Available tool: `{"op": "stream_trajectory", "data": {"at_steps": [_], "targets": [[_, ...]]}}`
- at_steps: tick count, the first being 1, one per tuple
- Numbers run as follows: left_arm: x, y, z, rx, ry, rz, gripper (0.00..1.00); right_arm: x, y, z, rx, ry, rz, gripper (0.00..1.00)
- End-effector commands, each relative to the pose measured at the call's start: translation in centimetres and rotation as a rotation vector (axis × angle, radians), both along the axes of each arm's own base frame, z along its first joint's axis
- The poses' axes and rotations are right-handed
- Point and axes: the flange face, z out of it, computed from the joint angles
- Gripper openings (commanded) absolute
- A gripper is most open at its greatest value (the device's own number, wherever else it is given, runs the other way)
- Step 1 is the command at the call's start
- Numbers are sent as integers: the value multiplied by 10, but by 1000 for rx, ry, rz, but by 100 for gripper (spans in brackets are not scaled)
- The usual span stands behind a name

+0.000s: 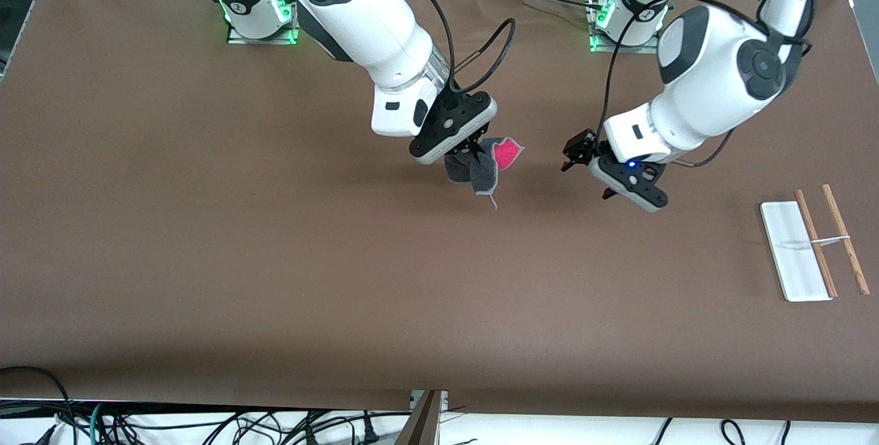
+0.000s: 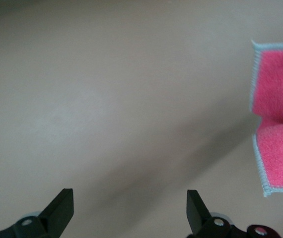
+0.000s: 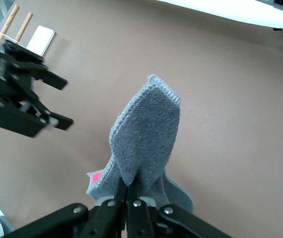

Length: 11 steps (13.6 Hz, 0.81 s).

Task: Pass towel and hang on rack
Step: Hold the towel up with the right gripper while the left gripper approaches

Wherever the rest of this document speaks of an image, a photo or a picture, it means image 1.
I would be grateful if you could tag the grey towel with pink side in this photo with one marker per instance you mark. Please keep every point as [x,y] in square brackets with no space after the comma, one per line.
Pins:
[484,174]

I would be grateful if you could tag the metal camera pole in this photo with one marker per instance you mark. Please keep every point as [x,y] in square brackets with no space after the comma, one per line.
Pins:
[422,424]

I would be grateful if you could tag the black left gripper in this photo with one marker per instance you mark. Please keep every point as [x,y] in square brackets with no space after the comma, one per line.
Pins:
[584,147]

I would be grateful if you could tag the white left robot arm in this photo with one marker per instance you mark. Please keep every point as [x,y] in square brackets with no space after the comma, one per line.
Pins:
[707,74]

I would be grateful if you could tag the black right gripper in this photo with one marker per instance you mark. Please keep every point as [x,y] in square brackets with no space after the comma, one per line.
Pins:
[474,150]

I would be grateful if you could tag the thin metal rack rod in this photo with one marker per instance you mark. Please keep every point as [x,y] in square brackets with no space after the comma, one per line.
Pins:
[831,240]

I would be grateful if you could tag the brown table cover sheet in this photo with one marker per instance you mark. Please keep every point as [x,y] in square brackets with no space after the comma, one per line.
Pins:
[275,259]

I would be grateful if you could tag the white rack base plate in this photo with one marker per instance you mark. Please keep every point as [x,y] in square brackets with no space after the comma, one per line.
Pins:
[790,239]

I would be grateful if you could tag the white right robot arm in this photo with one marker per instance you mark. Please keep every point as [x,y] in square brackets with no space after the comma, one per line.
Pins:
[364,19]

